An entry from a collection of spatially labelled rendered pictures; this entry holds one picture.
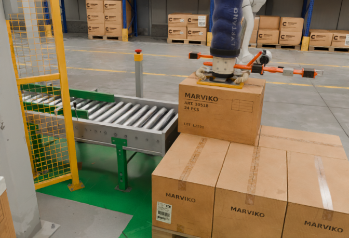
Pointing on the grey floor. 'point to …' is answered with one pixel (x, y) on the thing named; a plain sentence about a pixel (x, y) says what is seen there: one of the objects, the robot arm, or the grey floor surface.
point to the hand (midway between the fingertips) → (262, 64)
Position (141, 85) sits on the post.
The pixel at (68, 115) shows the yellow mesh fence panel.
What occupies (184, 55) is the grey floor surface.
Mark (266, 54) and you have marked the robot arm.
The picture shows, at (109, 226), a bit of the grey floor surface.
